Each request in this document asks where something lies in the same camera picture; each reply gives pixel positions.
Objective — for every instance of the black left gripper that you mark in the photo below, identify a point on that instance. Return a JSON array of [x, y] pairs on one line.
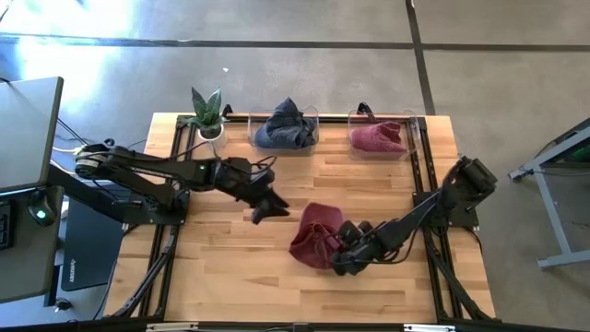
[[244, 177]]

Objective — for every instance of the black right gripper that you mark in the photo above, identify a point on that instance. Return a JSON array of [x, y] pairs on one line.
[[359, 246]]

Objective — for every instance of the maroon cap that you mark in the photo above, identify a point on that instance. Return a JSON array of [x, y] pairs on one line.
[[313, 235], [378, 140]]

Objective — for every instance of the clear plastic bin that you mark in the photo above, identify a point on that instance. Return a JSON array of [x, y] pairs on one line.
[[415, 147], [251, 138]]

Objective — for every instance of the dark navy denim cap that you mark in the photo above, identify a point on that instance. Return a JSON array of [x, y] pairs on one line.
[[288, 115]]

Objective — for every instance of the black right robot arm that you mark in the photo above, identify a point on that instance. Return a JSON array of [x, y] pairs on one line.
[[405, 230]]

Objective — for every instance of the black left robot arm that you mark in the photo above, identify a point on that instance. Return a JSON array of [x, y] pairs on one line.
[[152, 166]]

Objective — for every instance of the black clamp knob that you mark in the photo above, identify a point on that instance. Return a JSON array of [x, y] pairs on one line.
[[364, 108], [227, 110]]

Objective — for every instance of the snake plant in white pot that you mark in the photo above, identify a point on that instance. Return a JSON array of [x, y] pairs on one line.
[[207, 110]]

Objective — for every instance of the black laptop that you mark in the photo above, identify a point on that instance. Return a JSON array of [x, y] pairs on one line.
[[92, 249]]

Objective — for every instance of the black diagonal desk bar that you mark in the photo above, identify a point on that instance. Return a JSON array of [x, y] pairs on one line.
[[83, 196]]

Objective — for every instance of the black caster wheel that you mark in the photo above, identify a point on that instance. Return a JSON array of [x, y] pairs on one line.
[[63, 304]]

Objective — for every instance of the black computer mouse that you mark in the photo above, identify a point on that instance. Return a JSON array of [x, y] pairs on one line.
[[41, 207]]

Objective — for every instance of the grey desk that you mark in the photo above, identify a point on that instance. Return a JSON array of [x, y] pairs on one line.
[[27, 267]]

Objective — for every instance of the black keyboard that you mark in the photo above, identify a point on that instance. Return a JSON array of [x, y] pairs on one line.
[[4, 226]]

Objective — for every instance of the black aluminium extrusion frame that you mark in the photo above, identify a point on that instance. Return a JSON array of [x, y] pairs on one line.
[[439, 286]]

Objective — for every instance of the silver bracket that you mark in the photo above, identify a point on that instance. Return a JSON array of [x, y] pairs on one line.
[[428, 328], [170, 326]]

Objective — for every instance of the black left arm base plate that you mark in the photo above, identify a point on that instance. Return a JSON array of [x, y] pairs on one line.
[[152, 220]]

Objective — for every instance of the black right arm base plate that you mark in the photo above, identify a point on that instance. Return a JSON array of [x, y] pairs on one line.
[[463, 217]]

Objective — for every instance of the grey metal table frame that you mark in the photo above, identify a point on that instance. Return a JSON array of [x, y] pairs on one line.
[[561, 237]]

